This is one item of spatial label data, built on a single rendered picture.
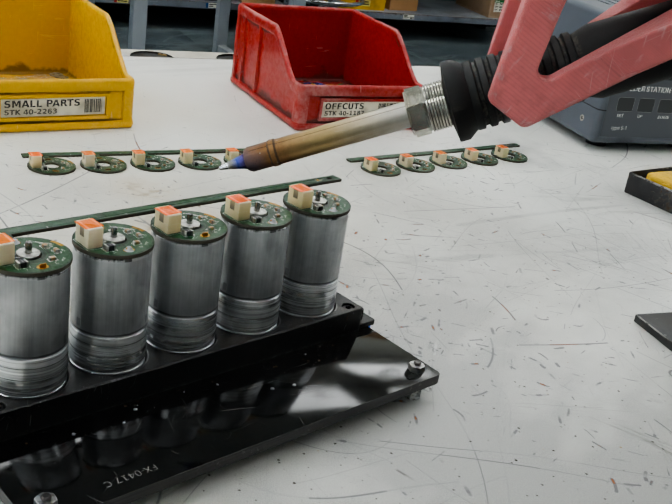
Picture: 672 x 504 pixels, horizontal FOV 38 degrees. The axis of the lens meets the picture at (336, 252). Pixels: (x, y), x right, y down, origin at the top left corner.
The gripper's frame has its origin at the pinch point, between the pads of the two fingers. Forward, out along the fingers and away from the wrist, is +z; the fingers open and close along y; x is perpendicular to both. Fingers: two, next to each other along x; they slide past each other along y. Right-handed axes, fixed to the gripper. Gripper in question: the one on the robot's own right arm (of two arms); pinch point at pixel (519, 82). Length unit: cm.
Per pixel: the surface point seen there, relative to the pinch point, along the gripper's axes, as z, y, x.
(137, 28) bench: 76, -238, -32
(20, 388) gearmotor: 15.4, 4.3, -6.5
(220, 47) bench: 85, -310, -12
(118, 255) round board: 11.0, 2.3, -6.5
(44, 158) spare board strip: 20.9, -21.1, -12.1
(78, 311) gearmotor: 13.5, 2.1, -6.4
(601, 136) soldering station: 3.3, -39.9, 17.3
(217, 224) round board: 9.8, -1.2, -4.4
